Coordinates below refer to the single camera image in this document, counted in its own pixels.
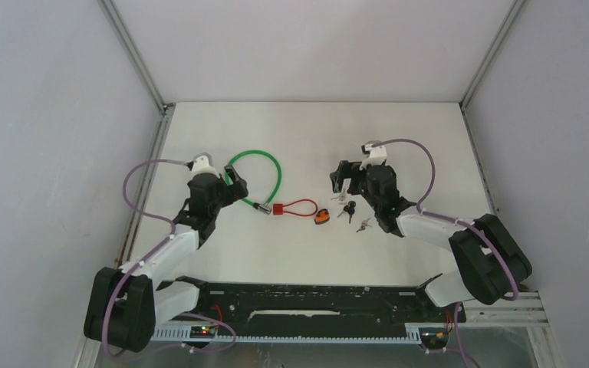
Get silver keys of green lock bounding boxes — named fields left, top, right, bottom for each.
left=331, top=189, right=349, bottom=205

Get black key bunch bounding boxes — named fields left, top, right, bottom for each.
left=337, top=200, right=357, bottom=224

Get green cable lock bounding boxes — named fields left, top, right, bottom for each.
left=222, top=149, right=283, bottom=215

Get red cable lock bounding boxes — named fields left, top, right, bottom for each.
left=272, top=199, right=319, bottom=218

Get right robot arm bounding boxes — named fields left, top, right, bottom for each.
left=330, top=160, right=532, bottom=320

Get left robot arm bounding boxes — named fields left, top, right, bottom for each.
left=83, top=156, right=248, bottom=353

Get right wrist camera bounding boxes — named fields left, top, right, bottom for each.
left=359, top=140, right=387, bottom=170

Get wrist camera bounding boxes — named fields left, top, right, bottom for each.
left=186, top=153, right=219, bottom=180
left=359, top=140, right=387, bottom=170

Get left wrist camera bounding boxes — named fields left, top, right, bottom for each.
left=186, top=153, right=219, bottom=180

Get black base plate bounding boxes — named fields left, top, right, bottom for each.
left=193, top=283, right=466, bottom=337

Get grey cable duct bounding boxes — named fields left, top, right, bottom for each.
left=150, top=324, right=422, bottom=344

